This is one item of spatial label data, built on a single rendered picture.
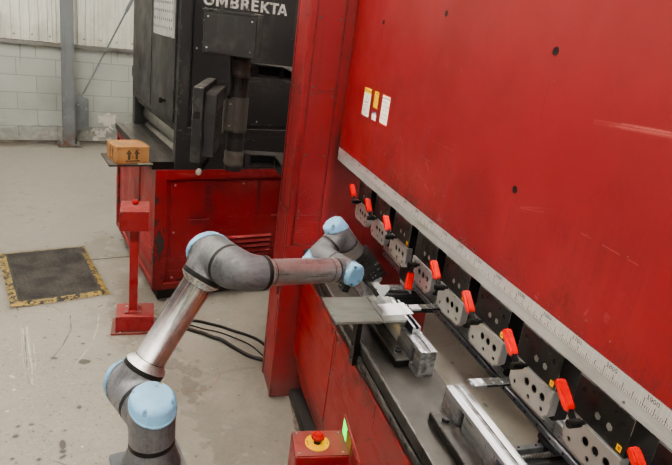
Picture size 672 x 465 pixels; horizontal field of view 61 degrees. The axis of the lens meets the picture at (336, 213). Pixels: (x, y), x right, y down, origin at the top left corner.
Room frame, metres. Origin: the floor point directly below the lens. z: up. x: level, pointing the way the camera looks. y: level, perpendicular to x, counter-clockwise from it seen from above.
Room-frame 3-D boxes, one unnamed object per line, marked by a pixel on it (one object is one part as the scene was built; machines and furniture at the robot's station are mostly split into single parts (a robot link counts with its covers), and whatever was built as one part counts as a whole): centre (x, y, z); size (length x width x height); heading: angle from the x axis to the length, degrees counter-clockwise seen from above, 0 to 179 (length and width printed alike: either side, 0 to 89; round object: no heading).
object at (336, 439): (1.34, -0.06, 0.75); 0.20 x 0.16 x 0.18; 13
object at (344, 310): (1.84, -0.14, 1.00); 0.26 x 0.18 x 0.01; 109
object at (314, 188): (2.87, -0.13, 1.15); 0.85 x 0.25 x 2.30; 109
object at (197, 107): (2.86, 0.69, 1.42); 0.45 x 0.12 x 0.36; 6
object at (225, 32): (2.92, 0.61, 1.53); 0.51 x 0.25 x 0.85; 6
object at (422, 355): (1.83, -0.30, 0.92); 0.39 x 0.06 x 0.10; 19
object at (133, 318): (3.13, 1.17, 0.41); 0.25 x 0.20 x 0.83; 109
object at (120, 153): (3.45, 1.35, 1.04); 0.30 x 0.26 x 0.12; 32
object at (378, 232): (2.10, -0.21, 1.26); 0.15 x 0.09 x 0.17; 19
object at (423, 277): (1.72, -0.34, 1.26); 0.15 x 0.09 x 0.17; 19
